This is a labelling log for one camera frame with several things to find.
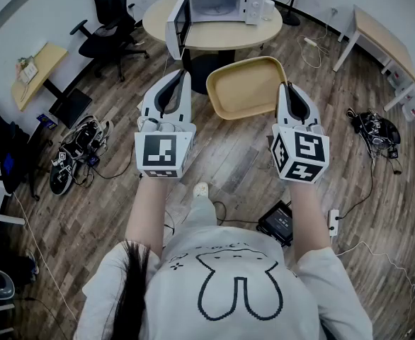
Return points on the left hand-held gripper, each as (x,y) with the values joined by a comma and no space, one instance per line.
(159,151)

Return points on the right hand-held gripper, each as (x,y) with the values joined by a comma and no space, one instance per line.
(310,151)

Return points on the tan plastic tray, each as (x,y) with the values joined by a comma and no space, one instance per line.
(243,87)

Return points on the white microwave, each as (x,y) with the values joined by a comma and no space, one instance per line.
(253,5)

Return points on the person's left forearm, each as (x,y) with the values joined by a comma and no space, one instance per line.
(145,218)

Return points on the person's right forearm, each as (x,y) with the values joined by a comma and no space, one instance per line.
(310,218)

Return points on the white power strip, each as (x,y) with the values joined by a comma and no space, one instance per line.
(334,221)
(310,41)

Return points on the round wooden table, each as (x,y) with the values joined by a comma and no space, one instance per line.
(221,35)

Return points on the person's white shoe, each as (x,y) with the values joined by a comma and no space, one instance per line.
(200,189)

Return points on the black mesh office chair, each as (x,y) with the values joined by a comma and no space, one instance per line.
(101,41)

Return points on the black standing fan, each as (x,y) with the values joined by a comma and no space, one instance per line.
(290,20)

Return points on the white cup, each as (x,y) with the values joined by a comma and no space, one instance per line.
(268,9)

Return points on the black screen device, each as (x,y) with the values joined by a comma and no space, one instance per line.
(278,221)

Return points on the white-legged wooden desk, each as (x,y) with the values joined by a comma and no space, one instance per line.
(381,37)

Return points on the person's light trouser leg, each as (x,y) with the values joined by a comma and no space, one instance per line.
(202,212)

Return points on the blue box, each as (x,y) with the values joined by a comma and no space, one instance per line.
(47,121)

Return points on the small wooden side desk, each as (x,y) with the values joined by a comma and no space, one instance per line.
(48,62)

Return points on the white desk telephone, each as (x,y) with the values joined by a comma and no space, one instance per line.
(28,73)

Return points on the small potted plant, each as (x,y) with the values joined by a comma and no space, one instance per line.
(24,61)

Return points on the white shelf board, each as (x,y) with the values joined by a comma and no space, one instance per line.
(2,217)

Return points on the person's white printed shirt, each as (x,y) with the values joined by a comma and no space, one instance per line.
(236,314)

